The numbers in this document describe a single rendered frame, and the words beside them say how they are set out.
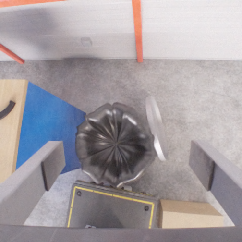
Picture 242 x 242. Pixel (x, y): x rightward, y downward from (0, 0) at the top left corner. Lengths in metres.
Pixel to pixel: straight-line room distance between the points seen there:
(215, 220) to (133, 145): 0.85
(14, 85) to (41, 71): 1.20
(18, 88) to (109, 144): 0.65
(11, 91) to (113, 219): 1.14
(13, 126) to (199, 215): 1.38
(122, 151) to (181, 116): 0.81
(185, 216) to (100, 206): 0.66
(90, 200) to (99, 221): 0.17
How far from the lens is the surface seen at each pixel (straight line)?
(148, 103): 1.24
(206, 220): 1.56
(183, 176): 1.74
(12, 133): 0.99
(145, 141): 1.03
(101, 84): 1.85
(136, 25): 1.40
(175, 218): 1.50
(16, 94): 1.02
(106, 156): 1.16
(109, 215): 1.49
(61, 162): 0.17
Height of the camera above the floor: 1.68
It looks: 78 degrees down
